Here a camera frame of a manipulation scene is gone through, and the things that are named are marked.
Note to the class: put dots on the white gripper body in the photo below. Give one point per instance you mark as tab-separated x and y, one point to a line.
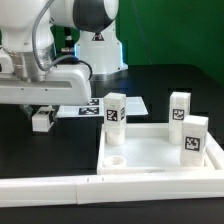
65	85

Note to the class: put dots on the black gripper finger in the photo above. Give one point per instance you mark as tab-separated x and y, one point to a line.
27	109

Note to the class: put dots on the white square tabletop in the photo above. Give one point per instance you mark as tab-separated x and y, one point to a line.
147	150

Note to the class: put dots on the white sheet with tags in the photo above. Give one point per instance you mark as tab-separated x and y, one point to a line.
134	105

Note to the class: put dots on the white L-shaped obstacle fence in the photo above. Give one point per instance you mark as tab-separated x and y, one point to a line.
89	189

